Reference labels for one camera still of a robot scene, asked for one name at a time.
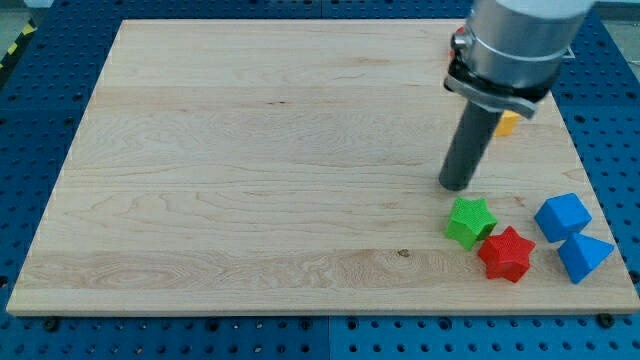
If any blue triangle block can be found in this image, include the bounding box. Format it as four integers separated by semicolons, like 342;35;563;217
558;233;614;284

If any black and silver flange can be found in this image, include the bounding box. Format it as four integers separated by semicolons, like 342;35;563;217
444;58;550;119

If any red block behind arm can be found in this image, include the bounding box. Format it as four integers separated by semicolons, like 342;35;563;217
449;26;467;59

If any yellow block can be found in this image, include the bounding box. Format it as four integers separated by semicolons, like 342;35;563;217
494;110;521;137

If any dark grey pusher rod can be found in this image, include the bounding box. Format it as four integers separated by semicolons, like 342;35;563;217
438;101;502;191

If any blue cube block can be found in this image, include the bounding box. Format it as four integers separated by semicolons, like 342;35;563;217
534;193;592;242

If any red star block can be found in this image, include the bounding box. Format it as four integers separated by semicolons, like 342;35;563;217
478;226;536;283

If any green star block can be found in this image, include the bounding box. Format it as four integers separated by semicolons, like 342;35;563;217
444;197;498;251

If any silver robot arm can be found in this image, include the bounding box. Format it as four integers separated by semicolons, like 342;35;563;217
439;0;594;191

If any wooden board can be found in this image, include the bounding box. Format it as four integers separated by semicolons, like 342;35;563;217
7;20;639;317

